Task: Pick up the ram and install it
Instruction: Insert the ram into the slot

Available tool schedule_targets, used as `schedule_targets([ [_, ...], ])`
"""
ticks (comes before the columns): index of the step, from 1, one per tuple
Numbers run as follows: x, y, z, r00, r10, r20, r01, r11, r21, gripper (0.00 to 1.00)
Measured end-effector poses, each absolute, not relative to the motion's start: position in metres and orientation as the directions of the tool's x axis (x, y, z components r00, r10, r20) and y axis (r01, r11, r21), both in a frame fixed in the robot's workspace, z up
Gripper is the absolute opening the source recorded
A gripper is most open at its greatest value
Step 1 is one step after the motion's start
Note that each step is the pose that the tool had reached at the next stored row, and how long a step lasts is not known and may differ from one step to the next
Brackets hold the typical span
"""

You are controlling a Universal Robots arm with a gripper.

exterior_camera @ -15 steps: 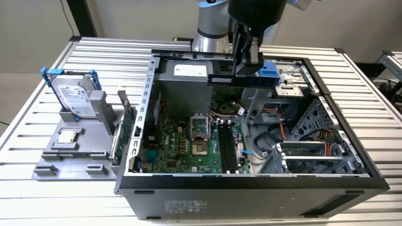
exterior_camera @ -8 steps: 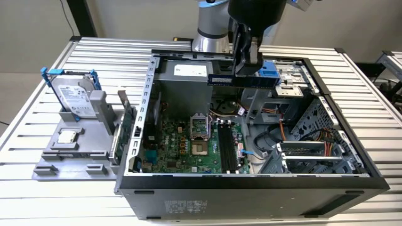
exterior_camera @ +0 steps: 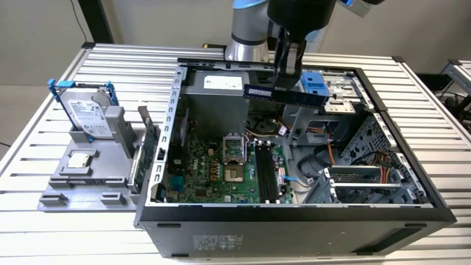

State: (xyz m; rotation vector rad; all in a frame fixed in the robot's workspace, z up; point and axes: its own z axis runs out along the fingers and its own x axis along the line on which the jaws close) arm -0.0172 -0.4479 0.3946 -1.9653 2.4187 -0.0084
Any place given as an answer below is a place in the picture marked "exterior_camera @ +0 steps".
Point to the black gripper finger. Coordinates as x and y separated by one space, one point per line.
297 60
282 55

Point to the RAM stick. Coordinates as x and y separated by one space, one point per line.
313 99
89 182

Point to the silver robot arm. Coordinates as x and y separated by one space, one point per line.
246 27

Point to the blue drive bay latch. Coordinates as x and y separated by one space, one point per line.
314 81

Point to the yellow black connector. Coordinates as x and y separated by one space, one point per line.
214 45

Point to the grey metal drive cage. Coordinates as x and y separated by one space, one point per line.
300 121

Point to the grey power supply unit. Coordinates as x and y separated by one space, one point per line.
217 116

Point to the socket locking lever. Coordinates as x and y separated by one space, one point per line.
245 150

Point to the grey metal disk bay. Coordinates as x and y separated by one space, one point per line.
353 172

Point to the CPU socket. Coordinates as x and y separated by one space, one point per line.
236 174

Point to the neighbouring metal slat table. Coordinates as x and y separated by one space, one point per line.
460 69

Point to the green graphics card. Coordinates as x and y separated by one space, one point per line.
148 149

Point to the green motherboard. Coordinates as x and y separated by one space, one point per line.
206 190

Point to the hard disk in blue carrier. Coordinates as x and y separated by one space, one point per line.
85 110

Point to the grey parts rack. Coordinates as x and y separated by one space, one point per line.
108 165

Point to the black open PC case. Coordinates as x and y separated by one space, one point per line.
258 234

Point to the silver CPU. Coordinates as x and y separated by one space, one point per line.
78 161

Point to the black upright post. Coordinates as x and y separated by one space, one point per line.
98 22

